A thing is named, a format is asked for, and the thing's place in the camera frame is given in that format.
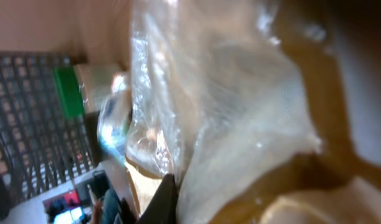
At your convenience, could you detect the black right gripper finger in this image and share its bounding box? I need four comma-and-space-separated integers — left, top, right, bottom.
139, 174, 178, 224

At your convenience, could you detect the teal Kleenex tissue pack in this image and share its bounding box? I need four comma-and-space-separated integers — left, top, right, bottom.
97, 91, 132, 164

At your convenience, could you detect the beige Pantree snack bag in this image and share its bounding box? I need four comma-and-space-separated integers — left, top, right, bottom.
126, 0, 381, 223

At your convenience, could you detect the grey plastic basket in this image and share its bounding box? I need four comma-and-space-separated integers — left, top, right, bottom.
0, 52, 95, 208

